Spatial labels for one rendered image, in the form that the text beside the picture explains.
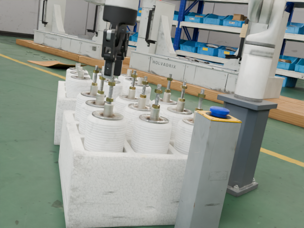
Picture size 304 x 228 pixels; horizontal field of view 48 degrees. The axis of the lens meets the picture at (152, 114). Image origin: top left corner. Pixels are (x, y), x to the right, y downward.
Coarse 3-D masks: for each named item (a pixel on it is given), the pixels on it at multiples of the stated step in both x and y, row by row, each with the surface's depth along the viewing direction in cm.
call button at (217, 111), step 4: (212, 108) 68; (216, 108) 68; (220, 108) 69; (224, 108) 70; (212, 112) 69; (216, 112) 68; (220, 112) 67; (224, 112) 68; (228, 112) 68; (220, 116) 68; (224, 116) 68
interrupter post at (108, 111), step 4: (104, 104) 80; (108, 104) 79; (112, 104) 80; (104, 108) 80; (108, 108) 79; (112, 108) 80; (104, 112) 80; (108, 112) 79; (112, 112) 80; (104, 116) 80; (108, 116) 80
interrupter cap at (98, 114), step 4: (92, 112) 80; (96, 112) 81; (100, 112) 82; (96, 116) 78; (100, 116) 78; (112, 116) 81; (116, 116) 81; (120, 116) 81; (112, 120) 77; (116, 120) 78
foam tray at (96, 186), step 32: (64, 128) 99; (64, 160) 92; (96, 160) 74; (128, 160) 77; (160, 160) 79; (64, 192) 86; (96, 192) 76; (128, 192) 79; (160, 192) 81; (96, 224) 79; (128, 224) 81; (160, 224) 84
